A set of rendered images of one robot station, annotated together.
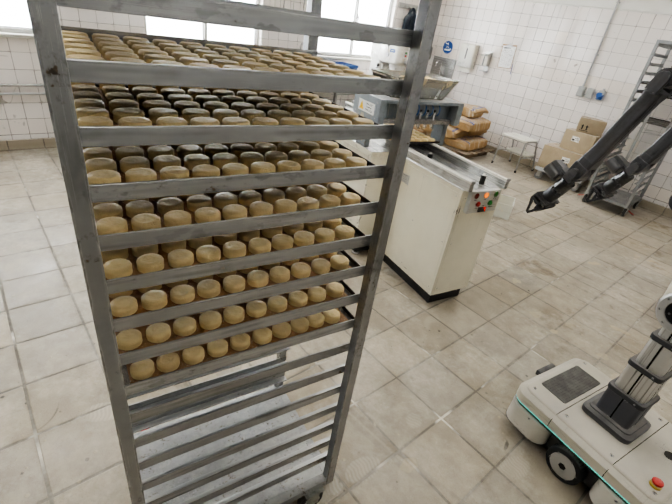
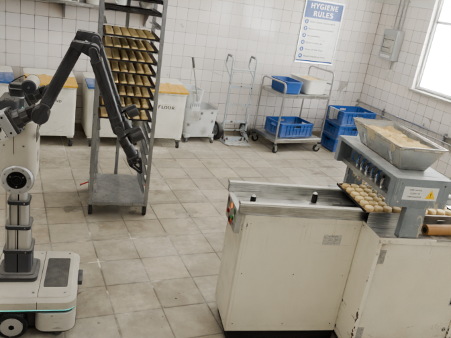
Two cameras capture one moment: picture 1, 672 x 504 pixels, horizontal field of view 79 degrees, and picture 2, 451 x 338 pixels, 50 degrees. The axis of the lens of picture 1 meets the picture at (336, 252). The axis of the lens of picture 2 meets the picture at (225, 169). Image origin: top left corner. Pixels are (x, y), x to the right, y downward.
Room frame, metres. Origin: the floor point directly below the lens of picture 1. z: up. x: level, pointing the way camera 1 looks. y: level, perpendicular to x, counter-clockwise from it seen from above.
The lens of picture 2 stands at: (3.05, -3.22, 1.92)
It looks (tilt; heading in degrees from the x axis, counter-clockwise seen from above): 20 degrees down; 108
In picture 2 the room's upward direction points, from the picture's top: 9 degrees clockwise
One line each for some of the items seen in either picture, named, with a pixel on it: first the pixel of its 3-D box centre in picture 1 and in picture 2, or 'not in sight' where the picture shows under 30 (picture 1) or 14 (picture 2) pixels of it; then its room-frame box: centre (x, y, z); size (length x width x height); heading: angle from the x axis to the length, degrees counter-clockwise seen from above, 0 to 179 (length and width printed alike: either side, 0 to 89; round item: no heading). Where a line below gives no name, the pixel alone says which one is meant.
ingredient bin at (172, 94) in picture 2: not in sight; (158, 112); (0.29, 2.13, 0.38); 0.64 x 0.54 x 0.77; 131
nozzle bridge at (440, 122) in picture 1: (405, 120); (382, 182); (3.08, -0.35, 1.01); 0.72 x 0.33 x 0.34; 122
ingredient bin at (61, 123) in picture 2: not in sight; (49, 106); (-0.65, 1.23, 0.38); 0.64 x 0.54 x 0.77; 135
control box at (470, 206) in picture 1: (482, 200); (233, 212); (2.34, -0.82, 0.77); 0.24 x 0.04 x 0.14; 122
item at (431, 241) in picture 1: (430, 221); (283, 263); (2.65, -0.62, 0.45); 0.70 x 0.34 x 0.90; 32
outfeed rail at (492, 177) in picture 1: (408, 134); (406, 215); (3.25, -0.41, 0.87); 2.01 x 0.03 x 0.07; 32
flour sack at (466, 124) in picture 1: (469, 122); not in sight; (6.43, -1.67, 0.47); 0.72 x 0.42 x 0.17; 139
